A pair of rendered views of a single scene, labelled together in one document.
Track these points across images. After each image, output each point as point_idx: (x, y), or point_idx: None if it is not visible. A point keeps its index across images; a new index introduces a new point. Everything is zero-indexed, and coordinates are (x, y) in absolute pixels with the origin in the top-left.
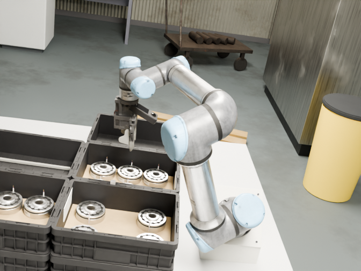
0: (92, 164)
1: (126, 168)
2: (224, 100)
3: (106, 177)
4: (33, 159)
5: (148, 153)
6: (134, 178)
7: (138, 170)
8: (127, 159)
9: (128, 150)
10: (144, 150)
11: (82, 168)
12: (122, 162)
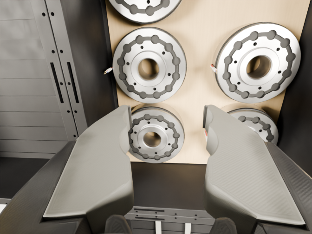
0: (147, 160)
1: (142, 81)
2: None
3: (181, 121)
4: (141, 233)
5: (69, 15)
6: (182, 50)
7: (133, 42)
8: (99, 86)
9: (85, 97)
10: (68, 35)
11: (187, 184)
12: (106, 96)
